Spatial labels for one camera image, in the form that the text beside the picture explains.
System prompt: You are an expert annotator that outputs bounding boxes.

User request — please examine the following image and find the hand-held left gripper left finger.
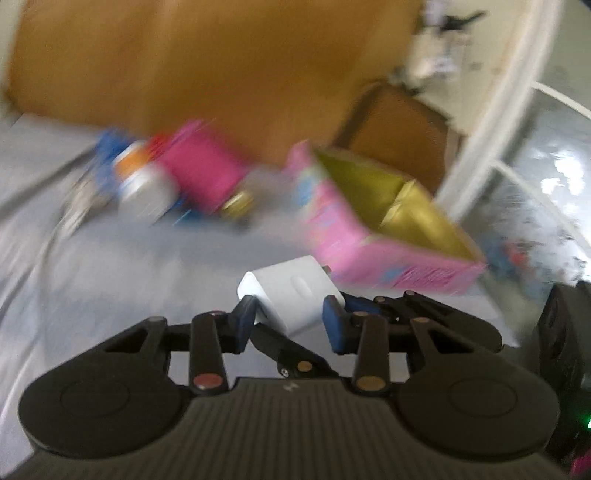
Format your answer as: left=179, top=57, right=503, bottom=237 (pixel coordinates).
left=95, top=295, right=257, bottom=396

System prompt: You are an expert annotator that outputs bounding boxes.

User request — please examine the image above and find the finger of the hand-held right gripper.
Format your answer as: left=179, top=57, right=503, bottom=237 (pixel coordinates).
left=250, top=322, right=337, bottom=377
left=345, top=290, right=465, bottom=325

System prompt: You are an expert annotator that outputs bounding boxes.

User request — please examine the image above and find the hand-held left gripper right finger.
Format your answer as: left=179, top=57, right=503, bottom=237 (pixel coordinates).
left=322, top=295, right=504, bottom=396

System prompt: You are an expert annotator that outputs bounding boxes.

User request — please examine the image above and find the white charger adapter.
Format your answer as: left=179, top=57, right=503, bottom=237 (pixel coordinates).
left=237, top=256, right=347, bottom=337

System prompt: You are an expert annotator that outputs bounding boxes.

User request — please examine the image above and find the pink box with gold lining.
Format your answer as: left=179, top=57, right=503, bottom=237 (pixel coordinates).
left=285, top=140, right=486, bottom=296

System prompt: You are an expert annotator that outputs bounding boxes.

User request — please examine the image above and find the gold toy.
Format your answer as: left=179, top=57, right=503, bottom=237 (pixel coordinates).
left=220, top=189, right=256, bottom=220

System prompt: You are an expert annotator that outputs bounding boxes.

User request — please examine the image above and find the magenta pouch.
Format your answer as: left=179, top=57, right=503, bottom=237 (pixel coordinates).
left=159, top=120, right=248, bottom=216

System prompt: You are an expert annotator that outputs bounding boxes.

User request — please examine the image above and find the white and orange bottle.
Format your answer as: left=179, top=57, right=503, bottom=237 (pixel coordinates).
left=113, top=140, right=179, bottom=225

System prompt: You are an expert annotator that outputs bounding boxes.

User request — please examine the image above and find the grey striped bedsheet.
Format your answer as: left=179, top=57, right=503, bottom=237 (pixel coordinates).
left=0, top=113, right=525, bottom=464

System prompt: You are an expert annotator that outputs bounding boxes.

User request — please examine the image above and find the brown wicker chair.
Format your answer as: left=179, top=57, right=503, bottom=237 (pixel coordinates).
left=334, top=80, right=463, bottom=195

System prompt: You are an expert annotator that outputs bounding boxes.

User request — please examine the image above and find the white metal rail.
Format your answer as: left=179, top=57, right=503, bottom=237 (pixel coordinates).
left=436, top=0, right=591, bottom=223

